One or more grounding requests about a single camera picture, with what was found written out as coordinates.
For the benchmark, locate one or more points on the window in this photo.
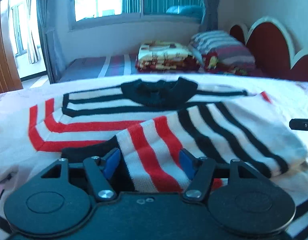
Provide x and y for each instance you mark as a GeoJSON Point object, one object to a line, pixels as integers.
{"type": "Point", "coordinates": [106, 2]}

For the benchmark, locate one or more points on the striped pillow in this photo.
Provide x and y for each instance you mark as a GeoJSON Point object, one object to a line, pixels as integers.
{"type": "Point", "coordinates": [224, 47]}

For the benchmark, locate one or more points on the colourful printed cloth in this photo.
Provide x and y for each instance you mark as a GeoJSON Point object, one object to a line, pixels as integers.
{"type": "Point", "coordinates": [214, 63]}

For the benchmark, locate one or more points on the white bed blanket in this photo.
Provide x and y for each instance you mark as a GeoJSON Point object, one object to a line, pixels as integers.
{"type": "Point", "coordinates": [281, 97]}

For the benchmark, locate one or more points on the striped bed sheet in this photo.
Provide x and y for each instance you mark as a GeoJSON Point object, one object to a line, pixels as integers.
{"type": "Point", "coordinates": [94, 66]}

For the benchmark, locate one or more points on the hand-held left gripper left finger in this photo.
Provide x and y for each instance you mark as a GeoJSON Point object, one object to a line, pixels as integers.
{"type": "Point", "coordinates": [111, 163]}

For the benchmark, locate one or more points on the grey curtain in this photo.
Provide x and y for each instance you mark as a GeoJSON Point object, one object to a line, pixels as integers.
{"type": "Point", "coordinates": [212, 2]}
{"type": "Point", "coordinates": [49, 30]}

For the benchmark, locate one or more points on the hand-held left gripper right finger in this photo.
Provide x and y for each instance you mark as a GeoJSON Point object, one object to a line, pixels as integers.
{"type": "Point", "coordinates": [188, 163]}

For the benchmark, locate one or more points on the sheer white curtain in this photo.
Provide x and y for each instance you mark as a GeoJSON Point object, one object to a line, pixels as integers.
{"type": "Point", "coordinates": [33, 30]}

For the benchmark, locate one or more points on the brown wooden door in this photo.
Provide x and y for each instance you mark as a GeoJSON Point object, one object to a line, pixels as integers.
{"type": "Point", "coordinates": [1, 62]}

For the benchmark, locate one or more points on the red white scalloped headboard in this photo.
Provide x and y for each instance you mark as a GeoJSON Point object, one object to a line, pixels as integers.
{"type": "Point", "coordinates": [271, 45]}

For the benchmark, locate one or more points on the folded yellow red printed blanket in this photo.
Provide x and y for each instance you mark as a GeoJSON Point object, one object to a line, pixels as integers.
{"type": "Point", "coordinates": [164, 55]}

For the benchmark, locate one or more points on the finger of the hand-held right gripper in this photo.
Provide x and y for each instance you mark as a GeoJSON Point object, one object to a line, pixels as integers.
{"type": "Point", "coordinates": [302, 124]}

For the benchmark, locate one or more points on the red black white striped sweater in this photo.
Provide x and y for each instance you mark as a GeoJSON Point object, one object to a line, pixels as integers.
{"type": "Point", "coordinates": [169, 130]}

